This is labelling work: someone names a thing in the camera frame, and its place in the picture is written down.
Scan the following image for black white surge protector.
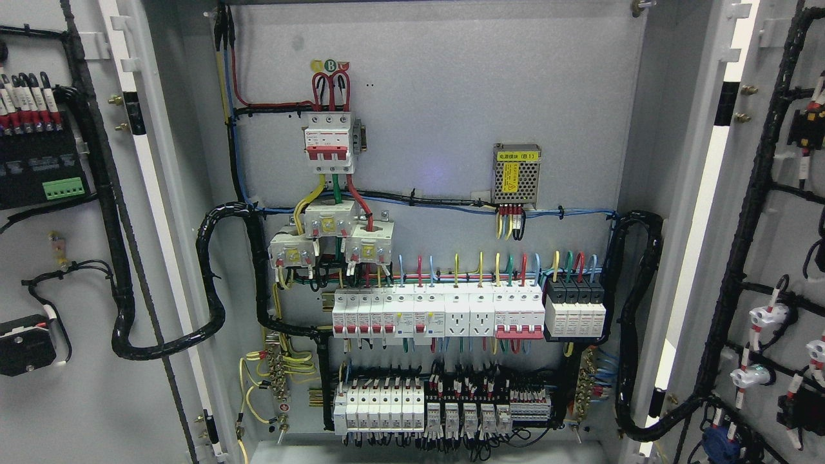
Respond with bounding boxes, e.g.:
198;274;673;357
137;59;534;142
544;278;607;344

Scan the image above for black corrugated cable conduit left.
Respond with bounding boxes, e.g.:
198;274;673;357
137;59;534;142
55;84;333;432

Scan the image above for white socket breaker row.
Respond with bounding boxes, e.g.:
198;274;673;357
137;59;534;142
332;283;495;345

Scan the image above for black corrugated cable conduit right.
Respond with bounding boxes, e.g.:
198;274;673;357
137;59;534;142
603;209;710;443

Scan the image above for grey cabinet door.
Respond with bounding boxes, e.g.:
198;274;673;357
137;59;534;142
595;1;823;463
2;1;215;463

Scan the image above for white rotary selector switch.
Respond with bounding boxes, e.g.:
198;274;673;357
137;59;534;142
1;314;56;376

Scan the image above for red handle circuit breaker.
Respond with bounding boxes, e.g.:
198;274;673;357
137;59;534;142
493;285;545;340

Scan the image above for white main breaker red handle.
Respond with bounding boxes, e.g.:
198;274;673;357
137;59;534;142
304;111;365;175

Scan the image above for black digital power meter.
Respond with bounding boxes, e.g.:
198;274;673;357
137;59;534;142
1;121;90;209

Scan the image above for yellow terminal connector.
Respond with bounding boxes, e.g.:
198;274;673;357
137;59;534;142
48;230;70;271

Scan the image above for brass ground terminal bar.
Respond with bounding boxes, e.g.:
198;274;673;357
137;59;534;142
264;331;291;445

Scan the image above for black corrugated cable conduit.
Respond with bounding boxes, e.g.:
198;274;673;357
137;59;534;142
55;84;333;432
603;209;710;443

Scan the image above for white current transformers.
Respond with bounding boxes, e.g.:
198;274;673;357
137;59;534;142
268;200;394;269

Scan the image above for black wire harness right door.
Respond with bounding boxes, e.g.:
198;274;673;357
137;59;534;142
666;1;823;463

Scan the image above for metal mesh power supply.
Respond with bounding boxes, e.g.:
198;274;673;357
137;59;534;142
491;143;541;207

